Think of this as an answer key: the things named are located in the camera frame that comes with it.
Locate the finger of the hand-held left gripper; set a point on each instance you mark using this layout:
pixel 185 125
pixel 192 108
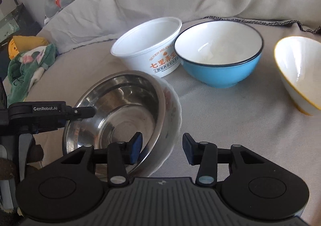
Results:
pixel 84 112

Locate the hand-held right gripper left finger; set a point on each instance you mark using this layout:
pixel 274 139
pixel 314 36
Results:
pixel 135 148

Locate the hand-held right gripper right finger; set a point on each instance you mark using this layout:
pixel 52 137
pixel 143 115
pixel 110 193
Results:
pixel 188 148

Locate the stainless steel bowl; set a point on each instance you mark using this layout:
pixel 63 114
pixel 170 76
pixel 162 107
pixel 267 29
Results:
pixel 117 115

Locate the blue ceramic bowl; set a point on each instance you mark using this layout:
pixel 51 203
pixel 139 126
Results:
pixel 225 70

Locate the white printed plastic bowl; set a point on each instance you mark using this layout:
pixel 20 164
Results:
pixel 143 47

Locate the white yellow-rimmed bowl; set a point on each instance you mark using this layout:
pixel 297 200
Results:
pixel 298 70

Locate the green floral cloth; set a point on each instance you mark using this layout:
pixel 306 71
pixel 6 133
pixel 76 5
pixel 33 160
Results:
pixel 22 75

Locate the beige sofa seat cover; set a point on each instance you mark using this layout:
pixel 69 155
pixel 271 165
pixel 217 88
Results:
pixel 238 120

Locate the brown fuzzy cloth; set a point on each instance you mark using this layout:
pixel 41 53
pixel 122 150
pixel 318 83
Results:
pixel 6 168

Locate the yellow plush toy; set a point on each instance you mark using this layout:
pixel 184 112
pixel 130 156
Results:
pixel 22 42

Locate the glass cabinet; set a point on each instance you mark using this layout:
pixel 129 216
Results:
pixel 12 20

